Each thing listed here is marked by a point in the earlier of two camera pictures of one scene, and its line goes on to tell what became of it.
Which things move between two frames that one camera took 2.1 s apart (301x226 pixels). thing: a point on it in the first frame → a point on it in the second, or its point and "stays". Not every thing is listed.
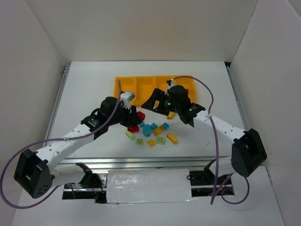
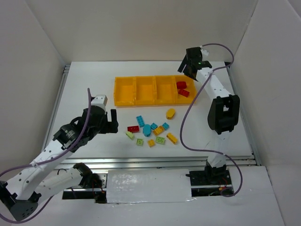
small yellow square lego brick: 151,142 stays
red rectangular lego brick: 133,129 stays
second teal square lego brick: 165,125 stays
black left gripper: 131,117 → 109,125
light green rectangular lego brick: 160,140 stays
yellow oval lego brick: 171,116 stays
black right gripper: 161,103 → 188,65
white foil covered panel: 124,187 stays
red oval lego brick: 141,115 → 181,84
